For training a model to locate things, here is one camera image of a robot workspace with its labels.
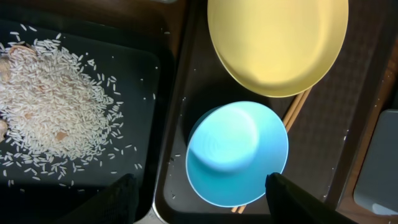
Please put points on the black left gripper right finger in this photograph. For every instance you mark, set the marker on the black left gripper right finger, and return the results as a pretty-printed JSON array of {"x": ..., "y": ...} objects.
[{"x": 288, "y": 203}]

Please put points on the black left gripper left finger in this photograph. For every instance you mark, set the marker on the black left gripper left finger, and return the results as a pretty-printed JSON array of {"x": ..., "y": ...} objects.
[{"x": 105, "y": 205}]

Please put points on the light blue bowl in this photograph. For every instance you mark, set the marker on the light blue bowl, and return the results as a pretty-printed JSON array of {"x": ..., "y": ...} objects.
[{"x": 231, "y": 150}]

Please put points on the rice pile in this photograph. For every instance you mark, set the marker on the rice pile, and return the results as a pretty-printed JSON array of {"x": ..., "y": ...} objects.
[{"x": 52, "y": 111}]

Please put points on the wooden chopstick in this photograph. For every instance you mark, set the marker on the wooden chopstick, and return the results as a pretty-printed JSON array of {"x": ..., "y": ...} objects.
[
  {"x": 292, "y": 109},
  {"x": 298, "y": 110}
]

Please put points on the grey dishwasher rack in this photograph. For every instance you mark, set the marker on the grey dishwasher rack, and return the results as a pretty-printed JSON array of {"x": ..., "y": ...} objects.
[{"x": 376, "y": 188}]

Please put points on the dark brown tray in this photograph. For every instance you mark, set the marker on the dark brown tray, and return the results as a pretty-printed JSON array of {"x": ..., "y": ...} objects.
[{"x": 324, "y": 137}]

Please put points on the black flat tray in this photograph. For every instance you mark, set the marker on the black flat tray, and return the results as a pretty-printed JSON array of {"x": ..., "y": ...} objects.
[{"x": 145, "y": 72}]

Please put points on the yellow plate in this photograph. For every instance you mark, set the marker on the yellow plate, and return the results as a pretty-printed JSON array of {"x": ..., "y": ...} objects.
[{"x": 277, "y": 48}]

